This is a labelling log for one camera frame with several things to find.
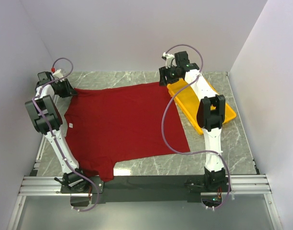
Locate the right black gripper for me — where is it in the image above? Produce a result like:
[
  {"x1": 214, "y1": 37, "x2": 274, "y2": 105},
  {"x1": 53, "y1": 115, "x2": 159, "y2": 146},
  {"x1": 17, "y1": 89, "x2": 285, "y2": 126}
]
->
[{"x1": 158, "y1": 64, "x2": 181, "y2": 87}]

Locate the red t shirt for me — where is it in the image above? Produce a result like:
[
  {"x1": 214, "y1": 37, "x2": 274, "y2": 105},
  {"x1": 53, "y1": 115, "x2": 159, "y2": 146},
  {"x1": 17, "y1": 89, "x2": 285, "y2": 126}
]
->
[{"x1": 64, "y1": 82, "x2": 189, "y2": 182}]

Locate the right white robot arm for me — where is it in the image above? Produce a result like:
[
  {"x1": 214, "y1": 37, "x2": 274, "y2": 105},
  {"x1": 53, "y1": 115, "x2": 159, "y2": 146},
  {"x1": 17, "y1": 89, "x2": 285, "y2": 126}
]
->
[{"x1": 159, "y1": 51, "x2": 227, "y2": 191}]

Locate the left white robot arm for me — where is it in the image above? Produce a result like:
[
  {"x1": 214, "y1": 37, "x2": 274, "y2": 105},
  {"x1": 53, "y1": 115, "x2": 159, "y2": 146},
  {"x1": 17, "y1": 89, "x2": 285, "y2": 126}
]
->
[{"x1": 25, "y1": 69, "x2": 90, "y2": 193}]

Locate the yellow plastic tray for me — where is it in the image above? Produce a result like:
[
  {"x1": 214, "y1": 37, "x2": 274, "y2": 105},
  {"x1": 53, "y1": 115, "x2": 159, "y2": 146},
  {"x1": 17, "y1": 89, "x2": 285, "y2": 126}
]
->
[{"x1": 166, "y1": 76, "x2": 237, "y2": 135}]

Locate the black base crossbar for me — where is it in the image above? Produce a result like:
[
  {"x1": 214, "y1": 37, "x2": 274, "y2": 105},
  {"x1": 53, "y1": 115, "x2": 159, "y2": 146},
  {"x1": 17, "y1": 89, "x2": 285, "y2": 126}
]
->
[{"x1": 60, "y1": 175, "x2": 231, "y2": 207}]

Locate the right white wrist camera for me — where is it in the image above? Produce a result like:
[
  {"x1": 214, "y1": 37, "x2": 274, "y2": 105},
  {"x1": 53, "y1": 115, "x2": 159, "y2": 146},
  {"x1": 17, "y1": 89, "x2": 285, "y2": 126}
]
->
[{"x1": 162, "y1": 52, "x2": 175, "y2": 68}]

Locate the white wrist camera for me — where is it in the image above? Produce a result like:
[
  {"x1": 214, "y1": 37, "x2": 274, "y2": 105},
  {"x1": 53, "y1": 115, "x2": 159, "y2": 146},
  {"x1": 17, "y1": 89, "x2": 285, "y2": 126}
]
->
[
  {"x1": 162, "y1": 52, "x2": 175, "y2": 68},
  {"x1": 52, "y1": 69, "x2": 66, "y2": 79}
]

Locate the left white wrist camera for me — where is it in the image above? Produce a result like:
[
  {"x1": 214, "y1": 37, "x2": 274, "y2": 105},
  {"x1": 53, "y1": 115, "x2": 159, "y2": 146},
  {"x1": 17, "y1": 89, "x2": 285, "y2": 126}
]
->
[{"x1": 52, "y1": 69, "x2": 66, "y2": 79}]

